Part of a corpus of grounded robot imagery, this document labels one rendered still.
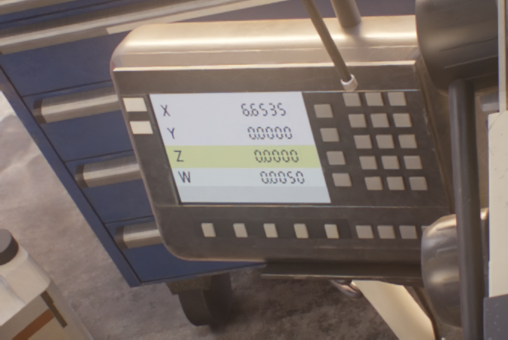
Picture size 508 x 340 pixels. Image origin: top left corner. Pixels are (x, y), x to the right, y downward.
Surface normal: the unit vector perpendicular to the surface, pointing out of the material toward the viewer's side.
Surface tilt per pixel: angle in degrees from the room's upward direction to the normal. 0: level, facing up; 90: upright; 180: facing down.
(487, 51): 64
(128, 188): 90
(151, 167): 71
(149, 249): 90
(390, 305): 53
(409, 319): 47
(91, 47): 90
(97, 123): 90
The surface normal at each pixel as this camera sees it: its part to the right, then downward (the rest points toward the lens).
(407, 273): -0.24, -0.86
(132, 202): -0.11, 0.76
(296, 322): -0.36, -0.64
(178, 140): -0.40, 0.52
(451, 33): -0.31, 0.01
